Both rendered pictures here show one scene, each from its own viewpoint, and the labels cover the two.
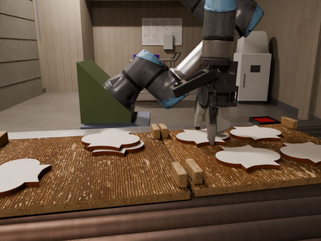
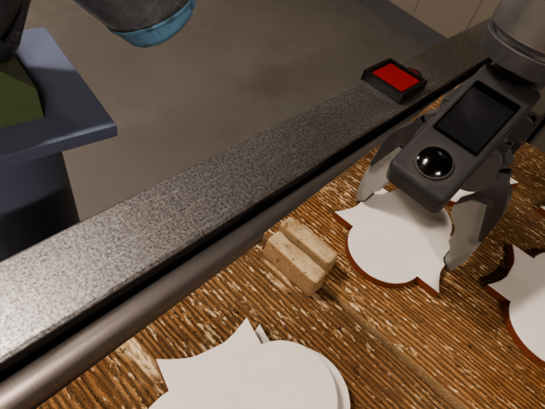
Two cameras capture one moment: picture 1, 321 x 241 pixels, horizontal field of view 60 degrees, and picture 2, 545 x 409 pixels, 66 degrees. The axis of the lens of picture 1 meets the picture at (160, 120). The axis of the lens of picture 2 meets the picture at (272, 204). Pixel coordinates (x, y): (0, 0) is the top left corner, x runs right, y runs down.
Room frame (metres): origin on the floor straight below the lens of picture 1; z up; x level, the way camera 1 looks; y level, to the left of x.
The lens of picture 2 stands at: (0.61, 0.19, 1.25)
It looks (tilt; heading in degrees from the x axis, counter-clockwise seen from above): 48 degrees down; 312
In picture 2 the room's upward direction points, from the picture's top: 16 degrees clockwise
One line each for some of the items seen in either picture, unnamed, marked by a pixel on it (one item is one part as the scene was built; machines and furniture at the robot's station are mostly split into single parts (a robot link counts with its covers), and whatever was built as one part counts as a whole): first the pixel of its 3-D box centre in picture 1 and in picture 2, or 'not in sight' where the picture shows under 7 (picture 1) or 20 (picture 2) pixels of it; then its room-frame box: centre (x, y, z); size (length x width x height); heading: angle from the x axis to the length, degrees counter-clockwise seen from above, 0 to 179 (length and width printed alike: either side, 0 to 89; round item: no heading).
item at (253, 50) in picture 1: (250, 67); not in sight; (6.16, -1.97, 0.75); 0.73 x 0.65 x 1.51; 1
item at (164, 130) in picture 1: (163, 130); (305, 246); (0.73, -0.01, 0.95); 0.06 x 0.02 x 0.03; 12
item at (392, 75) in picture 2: (264, 122); (393, 80); (0.93, -0.36, 0.92); 0.06 x 0.06 x 0.01; 9
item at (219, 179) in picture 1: (252, 149); (499, 238); (0.64, -0.23, 0.93); 0.41 x 0.35 x 0.02; 102
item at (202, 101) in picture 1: (217, 83); (491, 110); (0.71, -0.14, 1.08); 0.09 x 0.08 x 0.12; 101
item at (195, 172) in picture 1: (193, 170); not in sight; (0.47, -0.06, 0.95); 0.06 x 0.02 x 0.03; 12
